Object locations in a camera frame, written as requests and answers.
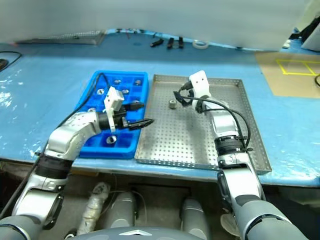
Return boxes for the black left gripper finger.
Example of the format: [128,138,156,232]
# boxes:
[123,102,145,112]
[127,118,155,132]

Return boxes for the thin black table cable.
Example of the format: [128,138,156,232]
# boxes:
[0,50,23,74]

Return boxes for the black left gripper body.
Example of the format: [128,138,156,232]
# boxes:
[113,105,131,130]

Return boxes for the brown cardboard sheet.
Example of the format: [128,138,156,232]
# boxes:
[254,51,320,100]

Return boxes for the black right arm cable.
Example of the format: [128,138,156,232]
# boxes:
[173,83,254,154]

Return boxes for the white wrapped tube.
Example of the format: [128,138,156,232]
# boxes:
[76,181,113,237]

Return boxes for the white tape roll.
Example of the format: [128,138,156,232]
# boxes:
[192,39,210,50]

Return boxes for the grey rounded robot thigh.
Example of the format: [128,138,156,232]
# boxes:
[106,191,138,230]
[180,198,211,239]

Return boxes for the black tools on table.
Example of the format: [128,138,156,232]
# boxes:
[149,38,165,48]

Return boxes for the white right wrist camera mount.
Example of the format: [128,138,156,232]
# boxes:
[188,70,212,100]

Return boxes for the blue plastic compartment tray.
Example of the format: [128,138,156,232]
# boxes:
[78,70,150,160]

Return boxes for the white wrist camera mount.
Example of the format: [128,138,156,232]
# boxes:
[188,70,212,100]
[103,86,125,133]

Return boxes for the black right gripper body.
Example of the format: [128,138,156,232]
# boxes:
[186,87,201,108]

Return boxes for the grey robot torso shell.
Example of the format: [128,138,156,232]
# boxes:
[74,226,202,240]

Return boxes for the white foam board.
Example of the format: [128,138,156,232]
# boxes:
[300,23,320,53]

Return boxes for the spare perforated steel tray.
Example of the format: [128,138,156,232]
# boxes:
[14,29,106,46]

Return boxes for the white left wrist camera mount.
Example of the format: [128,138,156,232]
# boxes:
[103,86,125,133]

